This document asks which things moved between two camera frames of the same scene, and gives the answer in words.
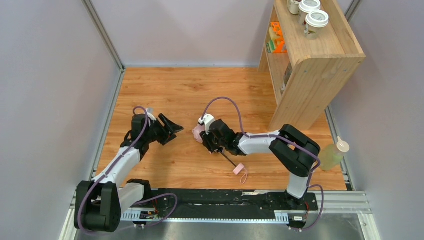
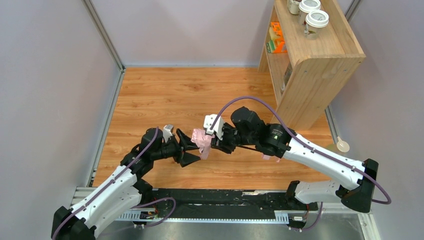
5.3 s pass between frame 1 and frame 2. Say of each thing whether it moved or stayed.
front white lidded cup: stayed
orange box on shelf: stayed
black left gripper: moved
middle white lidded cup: stayed
